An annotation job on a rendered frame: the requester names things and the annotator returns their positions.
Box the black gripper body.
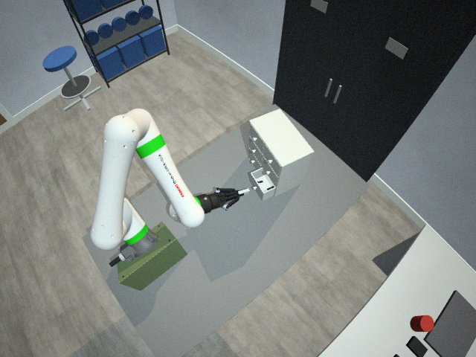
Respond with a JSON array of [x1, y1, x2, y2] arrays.
[[208, 192, 227, 210]]

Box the small beige chest of grey drawers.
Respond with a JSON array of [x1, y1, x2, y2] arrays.
[[248, 109, 314, 197]]

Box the grey drawer front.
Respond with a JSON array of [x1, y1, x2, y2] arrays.
[[250, 168, 276, 201], [249, 123, 264, 154], [248, 148, 261, 170], [264, 145, 281, 177], [249, 136, 263, 165], [263, 157, 278, 187]]

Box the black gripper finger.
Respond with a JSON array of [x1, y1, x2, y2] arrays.
[[220, 190, 250, 210], [215, 187, 249, 197]]

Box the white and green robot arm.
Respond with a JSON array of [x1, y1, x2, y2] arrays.
[[91, 109, 212, 267]]

